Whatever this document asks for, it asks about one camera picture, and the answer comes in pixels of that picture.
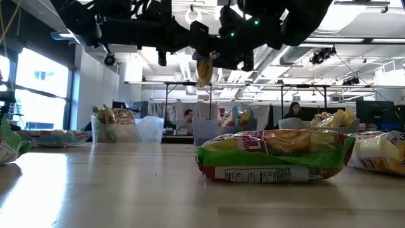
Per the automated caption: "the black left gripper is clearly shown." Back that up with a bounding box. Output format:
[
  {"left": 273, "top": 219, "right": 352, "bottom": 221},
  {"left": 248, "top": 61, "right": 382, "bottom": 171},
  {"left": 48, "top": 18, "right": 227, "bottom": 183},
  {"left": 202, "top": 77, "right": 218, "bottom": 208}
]
[{"left": 189, "top": 20, "right": 219, "bottom": 60}]

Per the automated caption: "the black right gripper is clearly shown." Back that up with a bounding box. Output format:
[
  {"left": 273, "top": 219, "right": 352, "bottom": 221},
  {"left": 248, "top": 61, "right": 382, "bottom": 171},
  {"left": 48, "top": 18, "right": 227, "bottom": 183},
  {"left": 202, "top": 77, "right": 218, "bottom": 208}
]
[{"left": 211, "top": 6, "right": 270, "bottom": 72}]

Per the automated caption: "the yellow Maruchan noodle pack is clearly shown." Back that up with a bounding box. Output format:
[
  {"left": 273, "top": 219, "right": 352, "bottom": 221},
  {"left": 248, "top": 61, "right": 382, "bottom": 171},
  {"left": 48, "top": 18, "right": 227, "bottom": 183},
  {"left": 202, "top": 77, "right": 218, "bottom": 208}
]
[
  {"left": 330, "top": 107, "right": 357, "bottom": 129},
  {"left": 196, "top": 53, "right": 215, "bottom": 88},
  {"left": 311, "top": 110, "right": 336, "bottom": 129},
  {"left": 346, "top": 130, "right": 405, "bottom": 177}
]

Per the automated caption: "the blue-edged Maruchan noodle pack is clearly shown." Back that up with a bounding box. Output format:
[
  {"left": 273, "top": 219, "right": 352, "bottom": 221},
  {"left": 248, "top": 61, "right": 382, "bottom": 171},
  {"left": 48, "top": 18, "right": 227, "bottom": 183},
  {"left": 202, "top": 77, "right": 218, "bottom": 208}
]
[
  {"left": 17, "top": 129, "right": 92, "bottom": 149},
  {"left": 237, "top": 105, "right": 258, "bottom": 127},
  {"left": 221, "top": 106, "right": 240, "bottom": 127}
]

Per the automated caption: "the smoky grey plastic bin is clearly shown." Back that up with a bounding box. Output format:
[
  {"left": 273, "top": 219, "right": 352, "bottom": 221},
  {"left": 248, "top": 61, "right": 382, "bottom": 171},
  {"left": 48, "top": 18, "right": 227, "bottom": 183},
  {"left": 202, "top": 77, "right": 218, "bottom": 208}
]
[{"left": 192, "top": 117, "right": 259, "bottom": 147}]

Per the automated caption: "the light grey plastic bin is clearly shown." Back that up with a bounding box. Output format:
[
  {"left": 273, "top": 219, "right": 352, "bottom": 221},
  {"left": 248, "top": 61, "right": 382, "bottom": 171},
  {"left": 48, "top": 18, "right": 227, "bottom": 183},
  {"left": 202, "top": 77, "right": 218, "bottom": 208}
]
[{"left": 278, "top": 117, "right": 361, "bottom": 136}]

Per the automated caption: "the clear plastic bin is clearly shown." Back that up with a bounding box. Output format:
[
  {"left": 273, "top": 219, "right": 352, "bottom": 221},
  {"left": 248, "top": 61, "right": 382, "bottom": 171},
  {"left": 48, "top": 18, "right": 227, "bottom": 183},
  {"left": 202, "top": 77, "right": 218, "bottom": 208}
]
[{"left": 90, "top": 114, "right": 165, "bottom": 144}]

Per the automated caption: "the green-edged Maruchan noodle pack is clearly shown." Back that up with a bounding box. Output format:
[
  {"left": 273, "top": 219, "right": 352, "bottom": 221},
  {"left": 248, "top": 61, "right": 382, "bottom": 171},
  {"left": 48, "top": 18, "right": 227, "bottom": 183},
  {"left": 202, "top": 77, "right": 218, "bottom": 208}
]
[
  {"left": 110, "top": 108, "right": 137, "bottom": 143},
  {"left": 0, "top": 113, "right": 34, "bottom": 166},
  {"left": 195, "top": 129, "right": 357, "bottom": 184},
  {"left": 92, "top": 104, "right": 116, "bottom": 143}
]

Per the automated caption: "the black overhead rig stand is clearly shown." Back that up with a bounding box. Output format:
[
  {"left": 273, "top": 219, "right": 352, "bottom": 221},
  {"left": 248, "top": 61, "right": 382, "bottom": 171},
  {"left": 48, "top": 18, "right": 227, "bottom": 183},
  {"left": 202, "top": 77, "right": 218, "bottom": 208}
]
[
  {"left": 280, "top": 84, "right": 328, "bottom": 110},
  {"left": 164, "top": 81, "right": 213, "bottom": 121}
]

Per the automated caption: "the person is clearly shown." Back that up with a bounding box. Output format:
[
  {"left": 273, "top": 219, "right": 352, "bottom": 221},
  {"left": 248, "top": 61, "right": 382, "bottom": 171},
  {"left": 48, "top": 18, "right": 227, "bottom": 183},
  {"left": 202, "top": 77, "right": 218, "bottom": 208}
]
[
  {"left": 175, "top": 108, "right": 196, "bottom": 134},
  {"left": 283, "top": 101, "right": 306, "bottom": 121}
]

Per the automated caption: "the black ceiling spotlight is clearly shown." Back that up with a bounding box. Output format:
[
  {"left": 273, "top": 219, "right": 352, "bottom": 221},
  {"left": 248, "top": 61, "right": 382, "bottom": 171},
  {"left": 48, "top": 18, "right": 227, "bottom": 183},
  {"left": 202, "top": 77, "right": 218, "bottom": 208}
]
[{"left": 309, "top": 46, "right": 337, "bottom": 66}]

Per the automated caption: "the long ceiling lamp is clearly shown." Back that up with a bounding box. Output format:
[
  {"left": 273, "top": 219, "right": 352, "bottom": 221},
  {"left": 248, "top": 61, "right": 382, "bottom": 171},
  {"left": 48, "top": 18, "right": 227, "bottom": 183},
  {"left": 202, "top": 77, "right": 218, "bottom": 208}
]
[
  {"left": 50, "top": 31, "right": 77, "bottom": 41},
  {"left": 303, "top": 37, "right": 405, "bottom": 44}
]

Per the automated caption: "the black computer monitor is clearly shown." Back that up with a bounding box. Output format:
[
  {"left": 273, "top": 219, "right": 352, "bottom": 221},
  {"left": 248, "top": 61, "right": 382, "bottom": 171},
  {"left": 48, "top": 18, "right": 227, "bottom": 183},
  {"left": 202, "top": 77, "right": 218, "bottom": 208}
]
[{"left": 356, "top": 100, "right": 396, "bottom": 125}]

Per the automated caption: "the large window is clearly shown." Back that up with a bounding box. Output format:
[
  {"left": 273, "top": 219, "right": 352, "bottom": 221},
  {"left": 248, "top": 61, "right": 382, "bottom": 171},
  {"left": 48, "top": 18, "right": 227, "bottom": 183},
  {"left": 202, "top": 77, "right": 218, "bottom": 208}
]
[{"left": 0, "top": 47, "right": 75, "bottom": 131}]

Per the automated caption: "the silver ventilation duct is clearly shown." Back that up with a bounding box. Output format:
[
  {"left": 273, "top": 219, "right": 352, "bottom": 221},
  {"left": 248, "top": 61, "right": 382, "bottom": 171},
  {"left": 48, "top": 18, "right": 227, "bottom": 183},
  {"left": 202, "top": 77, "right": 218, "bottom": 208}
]
[{"left": 278, "top": 47, "right": 314, "bottom": 66}]

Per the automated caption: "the black aluminium rig frame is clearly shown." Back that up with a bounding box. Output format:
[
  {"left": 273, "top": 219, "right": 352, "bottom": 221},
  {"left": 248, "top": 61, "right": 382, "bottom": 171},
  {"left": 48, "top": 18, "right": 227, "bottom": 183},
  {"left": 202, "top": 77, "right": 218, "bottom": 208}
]
[{"left": 161, "top": 135, "right": 194, "bottom": 144}]

